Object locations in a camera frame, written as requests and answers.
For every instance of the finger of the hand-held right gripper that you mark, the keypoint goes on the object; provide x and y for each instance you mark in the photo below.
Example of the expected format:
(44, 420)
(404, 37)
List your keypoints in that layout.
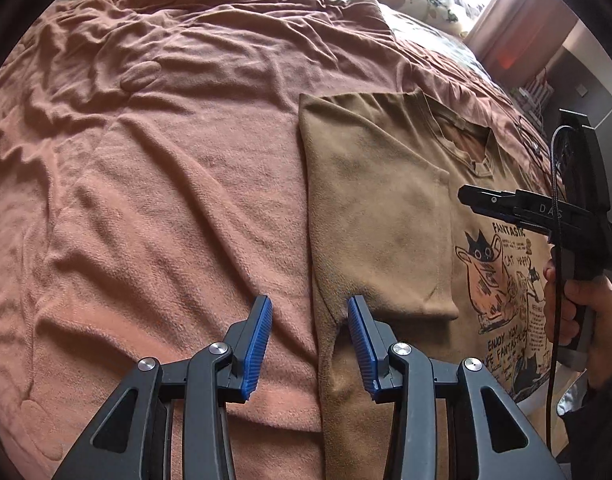
(533, 224)
(488, 200)

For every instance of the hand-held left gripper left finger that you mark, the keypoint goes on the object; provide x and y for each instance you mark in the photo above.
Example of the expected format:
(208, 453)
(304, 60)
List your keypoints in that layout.
(258, 345)

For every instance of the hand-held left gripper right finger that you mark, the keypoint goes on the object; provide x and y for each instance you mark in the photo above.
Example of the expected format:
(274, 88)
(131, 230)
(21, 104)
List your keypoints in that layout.
(361, 345)

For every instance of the brown printed T-shirt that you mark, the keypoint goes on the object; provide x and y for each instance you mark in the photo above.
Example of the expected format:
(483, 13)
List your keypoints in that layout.
(375, 200)

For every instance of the person's right forearm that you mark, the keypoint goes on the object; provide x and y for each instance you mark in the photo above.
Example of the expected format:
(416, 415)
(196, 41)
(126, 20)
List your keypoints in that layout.
(595, 420)

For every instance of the person's right hand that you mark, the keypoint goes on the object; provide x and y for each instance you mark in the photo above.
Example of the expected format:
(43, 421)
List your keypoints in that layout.
(605, 330)

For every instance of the pink-brown curtain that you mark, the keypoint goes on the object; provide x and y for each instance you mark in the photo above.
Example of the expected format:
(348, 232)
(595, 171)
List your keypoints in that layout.
(515, 35)

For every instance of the brown bed blanket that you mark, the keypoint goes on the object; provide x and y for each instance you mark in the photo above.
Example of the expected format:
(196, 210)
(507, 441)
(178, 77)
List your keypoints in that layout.
(161, 185)

